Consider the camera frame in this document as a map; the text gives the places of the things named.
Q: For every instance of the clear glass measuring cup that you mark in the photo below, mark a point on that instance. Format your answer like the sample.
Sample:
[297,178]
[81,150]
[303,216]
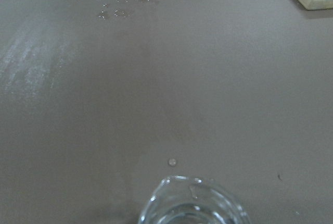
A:
[181,199]

